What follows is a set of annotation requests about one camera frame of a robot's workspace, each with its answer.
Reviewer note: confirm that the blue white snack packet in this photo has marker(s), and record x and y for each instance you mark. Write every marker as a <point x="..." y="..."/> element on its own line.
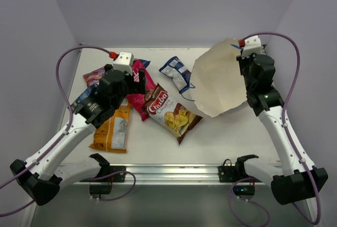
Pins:
<point x="178" y="72"/>

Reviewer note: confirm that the dark blue snack packet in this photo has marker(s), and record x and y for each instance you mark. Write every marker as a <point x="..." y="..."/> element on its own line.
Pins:
<point x="81" y="97"/>

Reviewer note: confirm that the brown chocolate snack packet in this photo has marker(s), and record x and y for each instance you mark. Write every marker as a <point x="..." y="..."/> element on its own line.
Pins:
<point x="168" y="112"/>

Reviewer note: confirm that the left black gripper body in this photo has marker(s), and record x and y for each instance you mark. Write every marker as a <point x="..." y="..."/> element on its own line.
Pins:
<point x="135" y="84"/>

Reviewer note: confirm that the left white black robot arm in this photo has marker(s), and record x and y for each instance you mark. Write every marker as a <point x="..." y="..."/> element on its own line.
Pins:
<point x="41" y="176"/>

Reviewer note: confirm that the aluminium mounting rail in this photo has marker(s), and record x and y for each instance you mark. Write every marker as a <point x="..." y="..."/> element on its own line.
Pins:
<point x="160" y="174"/>

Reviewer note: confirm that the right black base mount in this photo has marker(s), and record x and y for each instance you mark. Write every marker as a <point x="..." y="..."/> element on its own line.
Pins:
<point x="228" y="173"/>

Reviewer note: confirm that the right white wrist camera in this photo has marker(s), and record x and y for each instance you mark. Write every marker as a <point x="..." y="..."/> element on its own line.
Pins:
<point x="249" y="46"/>

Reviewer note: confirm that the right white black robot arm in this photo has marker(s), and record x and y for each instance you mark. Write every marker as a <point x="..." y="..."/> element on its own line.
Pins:
<point x="298" y="178"/>

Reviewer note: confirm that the blue checkered paper bag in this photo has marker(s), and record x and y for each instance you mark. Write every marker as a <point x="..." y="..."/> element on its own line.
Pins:
<point x="218" y="85"/>

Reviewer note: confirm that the purple Fox's candy bag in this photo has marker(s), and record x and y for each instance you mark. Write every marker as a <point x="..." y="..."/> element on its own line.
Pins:
<point x="92" y="79"/>

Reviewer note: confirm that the orange snack packet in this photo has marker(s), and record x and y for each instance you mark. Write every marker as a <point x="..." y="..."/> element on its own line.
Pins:
<point x="111" y="135"/>

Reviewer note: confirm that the blue Doritos chip bag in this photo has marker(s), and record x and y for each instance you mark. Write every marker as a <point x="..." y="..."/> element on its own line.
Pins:
<point x="145" y="63"/>

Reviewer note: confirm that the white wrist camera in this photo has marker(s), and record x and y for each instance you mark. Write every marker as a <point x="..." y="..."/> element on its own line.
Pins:
<point x="249" y="46"/>
<point x="122" y="62"/>

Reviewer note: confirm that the pink snack packet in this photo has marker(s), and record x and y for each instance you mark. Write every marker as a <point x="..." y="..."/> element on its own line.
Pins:
<point x="138" y="100"/>

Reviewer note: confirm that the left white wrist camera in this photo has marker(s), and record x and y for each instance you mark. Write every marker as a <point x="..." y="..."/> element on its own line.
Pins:
<point x="122" y="62"/>

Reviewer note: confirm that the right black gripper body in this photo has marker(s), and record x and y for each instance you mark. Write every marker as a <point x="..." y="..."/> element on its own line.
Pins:
<point x="245" y="66"/>

